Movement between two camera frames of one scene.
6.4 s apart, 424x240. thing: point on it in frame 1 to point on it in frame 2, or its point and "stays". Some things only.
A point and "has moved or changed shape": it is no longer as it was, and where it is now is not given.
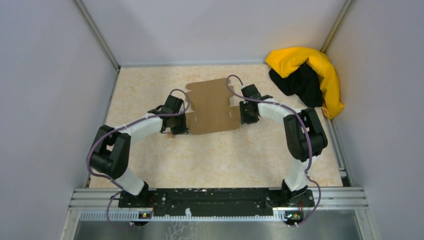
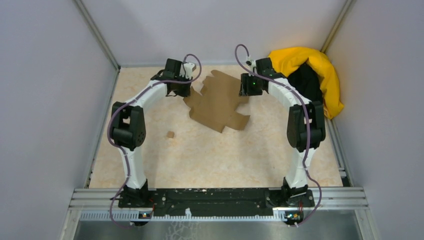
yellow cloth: [286, 61] stays
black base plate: [216, 201] stays
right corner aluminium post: [337, 24] stays
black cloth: [304, 83] stays
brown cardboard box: [210, 102] has moved or changed shape
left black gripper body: [179, 125] to [182, 89]
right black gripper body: [246, 116] to [250, 85]
